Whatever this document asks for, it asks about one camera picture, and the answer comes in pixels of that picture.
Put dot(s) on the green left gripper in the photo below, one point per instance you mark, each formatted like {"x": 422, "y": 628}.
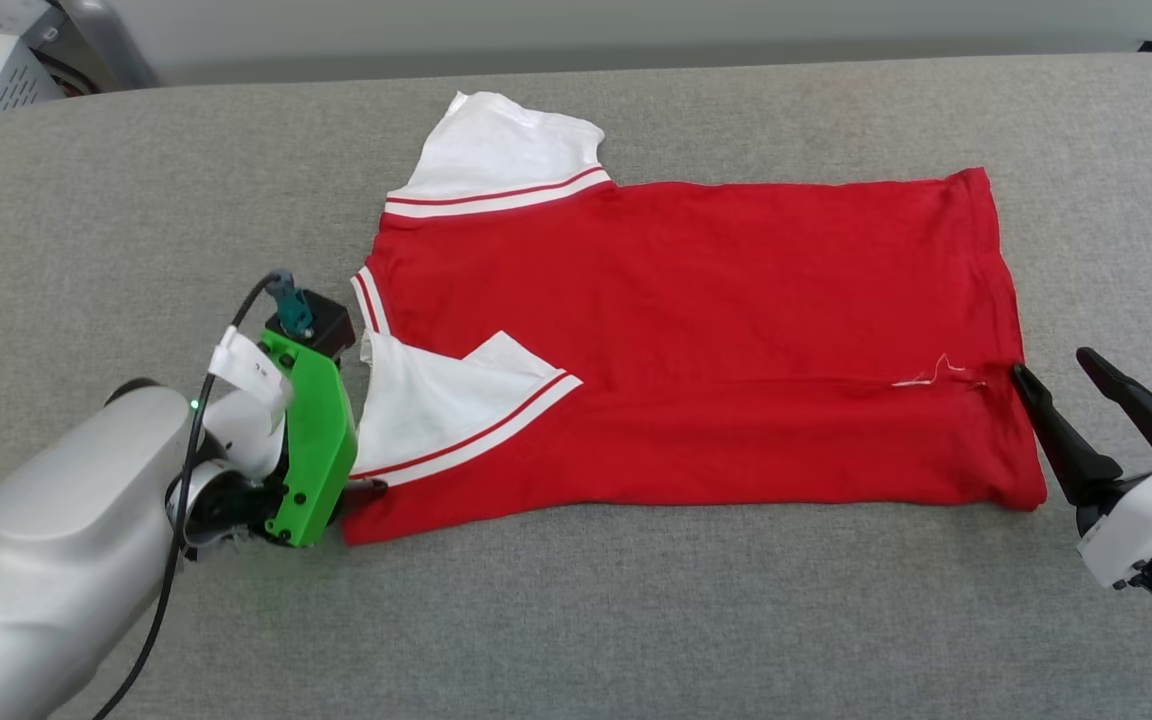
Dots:
{"x": 321, "y": 450}

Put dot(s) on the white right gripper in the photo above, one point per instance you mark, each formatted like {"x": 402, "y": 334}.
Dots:
{"x": 1151, "y": 520}

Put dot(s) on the red and white shirt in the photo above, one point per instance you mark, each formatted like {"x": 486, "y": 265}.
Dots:
{"x": 716, "y": 350}

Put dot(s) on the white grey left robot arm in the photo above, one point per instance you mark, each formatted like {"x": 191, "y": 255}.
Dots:
{"x": 66, "y": 530}

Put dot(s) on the grey metal partition foot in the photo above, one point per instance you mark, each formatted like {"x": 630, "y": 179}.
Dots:
{"x": 111, "y": 40}

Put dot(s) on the white partition panel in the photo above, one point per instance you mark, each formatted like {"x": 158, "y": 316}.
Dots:
{"x": 636, "y": 20}

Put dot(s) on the white power strip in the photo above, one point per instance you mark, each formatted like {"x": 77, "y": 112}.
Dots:
{"x": 21, "y": 15}

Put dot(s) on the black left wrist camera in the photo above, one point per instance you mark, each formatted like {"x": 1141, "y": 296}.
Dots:
{"x": 328, "y": 325}

